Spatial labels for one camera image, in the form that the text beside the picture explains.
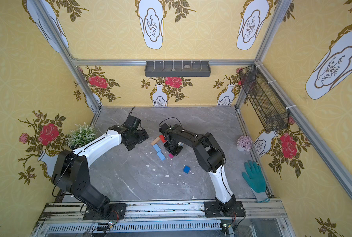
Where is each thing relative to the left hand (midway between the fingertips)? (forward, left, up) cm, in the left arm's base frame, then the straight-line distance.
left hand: (145, 139), depth 91 cm
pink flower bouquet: (-5, -59, +1) cm, 60 cm away
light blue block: (-1, -6, -8) cm, 10 cm away
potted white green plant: (-2, +33, +9) cm, 34 cm away
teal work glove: (-24, -64, -7) cm, 68 cm away
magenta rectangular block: (-7, -15, -9) cm, 19 cm away
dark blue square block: (-16, -25, -8) cm, 31 cm away
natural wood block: (+4, -5, -9) cm, 11 cm away
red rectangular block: (+5, -10, -8) cm, 14 cm away
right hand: (-6, -14, -9) cm, 18 cm away
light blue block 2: (-7, -9, -8) cm, 14 cm away
